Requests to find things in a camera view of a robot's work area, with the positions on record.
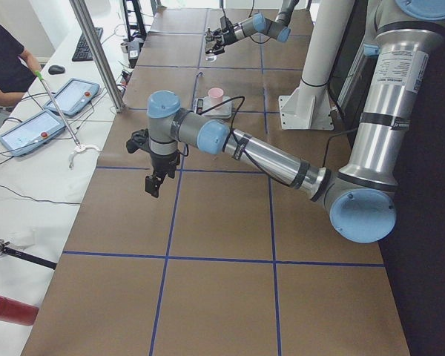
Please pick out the blue teach pendant far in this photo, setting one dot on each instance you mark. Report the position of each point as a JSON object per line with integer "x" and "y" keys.
{"x": 74, "y": 95}

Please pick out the blue teach pendant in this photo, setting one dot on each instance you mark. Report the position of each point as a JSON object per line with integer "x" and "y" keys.
{"x": 32, "y": 133}
{"x": 74, "y": 95}

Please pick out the pink plastic cup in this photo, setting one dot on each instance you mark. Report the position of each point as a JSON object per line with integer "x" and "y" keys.
{"x": 215, "y": 96}

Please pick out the aluminium frame post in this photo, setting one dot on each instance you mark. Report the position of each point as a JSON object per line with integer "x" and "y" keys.
{"x": 84, "y": 19}

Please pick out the black computer mouse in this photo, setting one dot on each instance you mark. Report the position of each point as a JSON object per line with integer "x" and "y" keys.
{"x": 56, "y": 69}

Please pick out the black rod tool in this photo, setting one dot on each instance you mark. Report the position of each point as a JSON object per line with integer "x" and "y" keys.
{"x": 5, "y": 249}

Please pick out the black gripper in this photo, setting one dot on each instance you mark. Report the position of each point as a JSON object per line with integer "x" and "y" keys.
{"x": 162, "y": 162}
{"x": 228, "y": 35}

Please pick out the red cylinder bottle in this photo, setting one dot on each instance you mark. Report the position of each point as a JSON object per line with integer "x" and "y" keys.
{"x": 14, "y": 311}

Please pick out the digital kitchen scale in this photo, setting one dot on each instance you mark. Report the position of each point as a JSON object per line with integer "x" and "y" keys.
{"x": 203, "y": 106}

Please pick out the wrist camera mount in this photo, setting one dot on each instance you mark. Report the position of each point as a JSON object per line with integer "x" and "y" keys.
{"x": 139, "y": 141}

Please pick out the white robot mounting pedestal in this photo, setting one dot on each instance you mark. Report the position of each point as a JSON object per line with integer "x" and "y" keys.
{"x": 308, "y": 107}

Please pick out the green handled reacher grabber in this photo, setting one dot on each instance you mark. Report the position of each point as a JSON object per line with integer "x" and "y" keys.
{"x": 79, "y": 148}

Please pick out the black keyboard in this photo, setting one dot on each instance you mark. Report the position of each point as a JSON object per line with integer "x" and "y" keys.
{"x": 82, "y": 52}

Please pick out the person in black shirt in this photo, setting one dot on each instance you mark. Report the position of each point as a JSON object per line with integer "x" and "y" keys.
{"x": 18, "y": 67}

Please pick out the glass bottle with metal pourer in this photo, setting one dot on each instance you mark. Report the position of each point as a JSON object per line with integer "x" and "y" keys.
{"x": 210, "y": 42}

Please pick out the blue teach pendant near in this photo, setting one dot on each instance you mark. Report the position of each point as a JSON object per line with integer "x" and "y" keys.
{"x": 32, "y": 133}

